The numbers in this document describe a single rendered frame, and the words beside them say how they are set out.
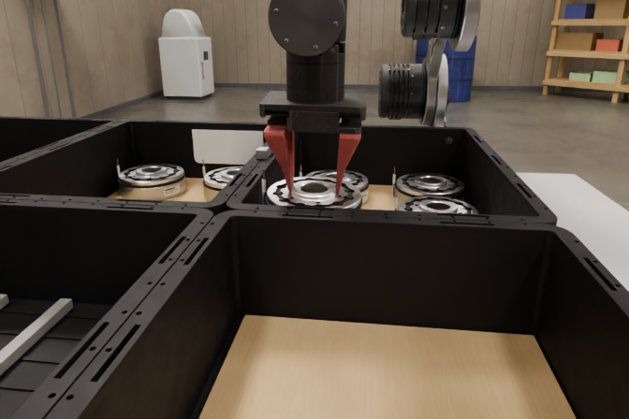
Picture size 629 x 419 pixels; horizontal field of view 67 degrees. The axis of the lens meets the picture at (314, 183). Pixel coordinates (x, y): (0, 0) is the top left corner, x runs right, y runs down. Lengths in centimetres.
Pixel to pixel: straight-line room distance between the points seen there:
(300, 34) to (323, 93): 9
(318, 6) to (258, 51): 849
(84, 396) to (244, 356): 19
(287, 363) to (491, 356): 17
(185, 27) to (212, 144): 668
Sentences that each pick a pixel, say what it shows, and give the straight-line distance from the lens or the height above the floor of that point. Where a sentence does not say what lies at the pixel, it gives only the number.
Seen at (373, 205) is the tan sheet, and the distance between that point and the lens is 72.
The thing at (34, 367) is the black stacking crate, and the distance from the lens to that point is 47.
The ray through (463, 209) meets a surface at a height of 86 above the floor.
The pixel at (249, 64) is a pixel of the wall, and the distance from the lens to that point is 891.
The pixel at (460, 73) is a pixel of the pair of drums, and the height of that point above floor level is 42.
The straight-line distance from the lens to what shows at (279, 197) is 50.
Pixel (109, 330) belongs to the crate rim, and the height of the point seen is 93.
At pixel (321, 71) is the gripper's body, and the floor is 105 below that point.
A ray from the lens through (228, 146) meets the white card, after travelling 83.
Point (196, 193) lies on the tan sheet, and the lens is 79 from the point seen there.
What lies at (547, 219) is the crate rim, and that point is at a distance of 46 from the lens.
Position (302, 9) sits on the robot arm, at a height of 110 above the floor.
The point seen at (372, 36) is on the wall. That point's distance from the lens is 867.
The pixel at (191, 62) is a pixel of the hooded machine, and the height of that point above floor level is 57.
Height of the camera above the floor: 109
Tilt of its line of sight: 18 degrees down
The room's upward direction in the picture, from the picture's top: straight up
